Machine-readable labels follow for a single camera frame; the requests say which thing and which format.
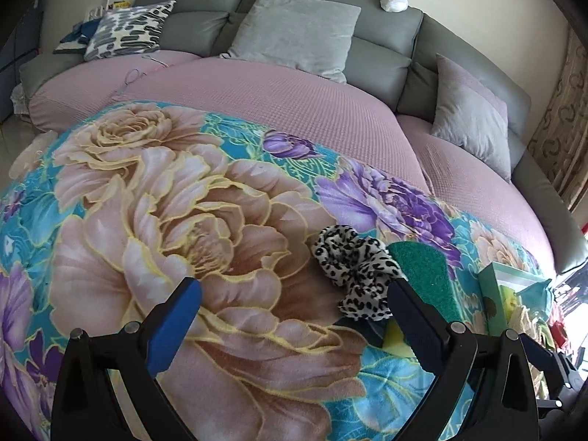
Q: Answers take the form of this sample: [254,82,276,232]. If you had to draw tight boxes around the blue cushion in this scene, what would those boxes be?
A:
[54,18,106,53]

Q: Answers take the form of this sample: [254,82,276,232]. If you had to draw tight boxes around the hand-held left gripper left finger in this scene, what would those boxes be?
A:
[51,276,203,441]

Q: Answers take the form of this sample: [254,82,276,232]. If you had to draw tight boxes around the plain grey pillow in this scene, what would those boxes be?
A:
[219,0,362,84]

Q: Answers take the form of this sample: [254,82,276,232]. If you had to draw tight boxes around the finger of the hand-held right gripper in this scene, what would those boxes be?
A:
[518,334,580,393]

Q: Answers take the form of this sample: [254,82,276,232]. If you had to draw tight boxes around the pink sofa cover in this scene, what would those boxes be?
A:
[28,48,559,269]

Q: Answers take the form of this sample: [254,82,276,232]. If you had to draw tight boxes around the cream lace cloth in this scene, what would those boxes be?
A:
[508,303,552,345]

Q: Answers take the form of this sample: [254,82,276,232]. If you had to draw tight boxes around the thin wire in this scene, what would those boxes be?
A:
[112,53,175,97]

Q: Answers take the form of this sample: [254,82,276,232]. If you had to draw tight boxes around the floral blanket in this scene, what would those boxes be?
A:
[0,101,559,441]

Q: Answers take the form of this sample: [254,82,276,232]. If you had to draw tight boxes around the teal shallow cardboard box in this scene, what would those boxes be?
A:
[478,261,554,345]

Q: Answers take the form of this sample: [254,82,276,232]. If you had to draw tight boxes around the green scouring sponge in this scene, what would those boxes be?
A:
[381,241,460,359]

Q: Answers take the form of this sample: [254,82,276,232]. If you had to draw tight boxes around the grey pillow with pink band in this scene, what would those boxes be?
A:
[431,53,513,182]

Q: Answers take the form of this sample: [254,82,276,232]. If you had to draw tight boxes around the beige patterned curtain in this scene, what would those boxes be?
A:
[528,28,588,214]

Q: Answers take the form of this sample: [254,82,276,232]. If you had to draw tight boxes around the grey sofa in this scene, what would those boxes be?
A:
[18,0,588,281]

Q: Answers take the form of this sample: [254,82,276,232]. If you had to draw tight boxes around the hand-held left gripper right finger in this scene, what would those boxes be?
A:
[387,277,539,441]

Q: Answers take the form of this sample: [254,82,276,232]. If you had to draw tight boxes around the leopard print scrunchie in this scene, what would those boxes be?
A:
[312,224,405,322]

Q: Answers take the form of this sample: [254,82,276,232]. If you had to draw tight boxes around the black white patterned pillow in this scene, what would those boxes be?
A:
[83,0,177,61]

